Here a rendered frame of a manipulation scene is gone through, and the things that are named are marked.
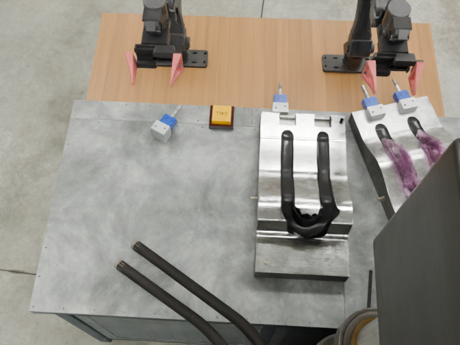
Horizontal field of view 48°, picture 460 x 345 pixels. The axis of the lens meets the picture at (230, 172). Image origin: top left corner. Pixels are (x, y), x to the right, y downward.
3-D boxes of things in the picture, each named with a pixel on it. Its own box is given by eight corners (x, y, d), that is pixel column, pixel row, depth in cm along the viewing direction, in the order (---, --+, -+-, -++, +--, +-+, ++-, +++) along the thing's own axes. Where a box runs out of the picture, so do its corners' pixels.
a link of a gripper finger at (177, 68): (179, 78, 126) (182, 46, 130) (149, 77, 126) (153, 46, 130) (181, 94, 132) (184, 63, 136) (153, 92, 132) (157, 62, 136)
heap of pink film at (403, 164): (374, 140, 161) (381, 127, 154) (428, 128, 163) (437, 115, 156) (406, 216, 151) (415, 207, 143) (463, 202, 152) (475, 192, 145)
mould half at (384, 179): (348, 120, 171) (354, 103, 161) (421, 105, 174) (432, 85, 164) (406, 265, 150) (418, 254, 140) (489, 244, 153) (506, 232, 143)
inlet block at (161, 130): (174, 107, 173) (172, 97, 169) (187, 113, 172) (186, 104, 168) (152, 136, 169) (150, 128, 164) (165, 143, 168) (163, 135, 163)
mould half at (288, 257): (259, 126, 170) (261, 103, 158) (339, 129, 170) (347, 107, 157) (254, 276, 149) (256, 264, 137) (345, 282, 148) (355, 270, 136)
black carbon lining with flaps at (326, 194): (279, 132, 161) (282, 116, 153) (331, 135, 161) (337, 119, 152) (277, 239, 146) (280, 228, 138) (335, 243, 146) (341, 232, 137)
